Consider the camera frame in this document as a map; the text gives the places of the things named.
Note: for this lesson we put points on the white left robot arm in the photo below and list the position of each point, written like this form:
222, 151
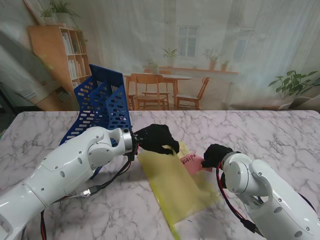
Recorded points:
67, 170

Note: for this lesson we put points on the pink paper receipt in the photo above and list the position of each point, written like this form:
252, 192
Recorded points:
193, 163

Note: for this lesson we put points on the blue perforated plastic file rack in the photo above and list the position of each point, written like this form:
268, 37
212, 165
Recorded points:
100, 110

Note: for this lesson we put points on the yellow-green translucent file folder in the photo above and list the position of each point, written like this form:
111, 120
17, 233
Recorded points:
172, 185

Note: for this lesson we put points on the printed room scene backdrop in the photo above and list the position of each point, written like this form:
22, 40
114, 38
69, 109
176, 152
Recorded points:
150, 37

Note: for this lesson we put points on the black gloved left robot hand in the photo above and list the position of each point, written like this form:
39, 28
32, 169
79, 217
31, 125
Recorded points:
157, 140

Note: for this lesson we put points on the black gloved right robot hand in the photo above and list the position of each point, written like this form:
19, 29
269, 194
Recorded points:
215, 156

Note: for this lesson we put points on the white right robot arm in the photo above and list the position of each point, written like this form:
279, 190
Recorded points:
270, 200

